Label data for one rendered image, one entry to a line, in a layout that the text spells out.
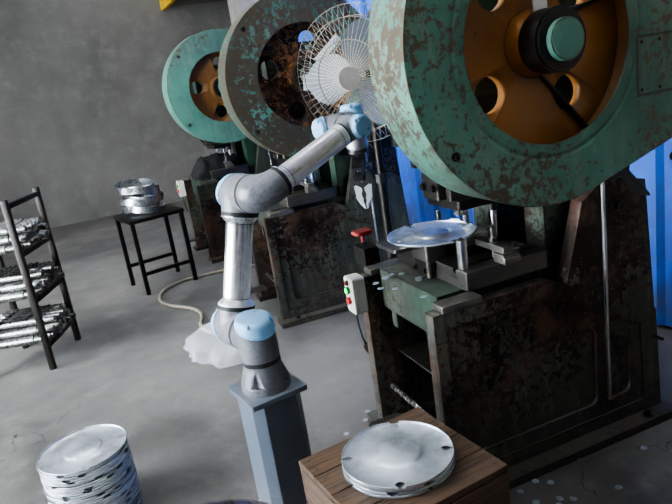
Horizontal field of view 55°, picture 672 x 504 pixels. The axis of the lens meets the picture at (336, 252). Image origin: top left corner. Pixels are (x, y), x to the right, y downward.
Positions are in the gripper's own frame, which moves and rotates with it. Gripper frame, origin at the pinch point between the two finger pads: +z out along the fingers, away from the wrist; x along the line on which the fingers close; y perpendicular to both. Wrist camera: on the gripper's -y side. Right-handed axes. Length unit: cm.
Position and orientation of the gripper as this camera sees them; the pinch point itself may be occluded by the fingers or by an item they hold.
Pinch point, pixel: (366, 205)
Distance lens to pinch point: 226.9
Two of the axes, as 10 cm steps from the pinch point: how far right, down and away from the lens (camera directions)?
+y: 1.3, -3.3, 9.4
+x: -9.8, 1.2, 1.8
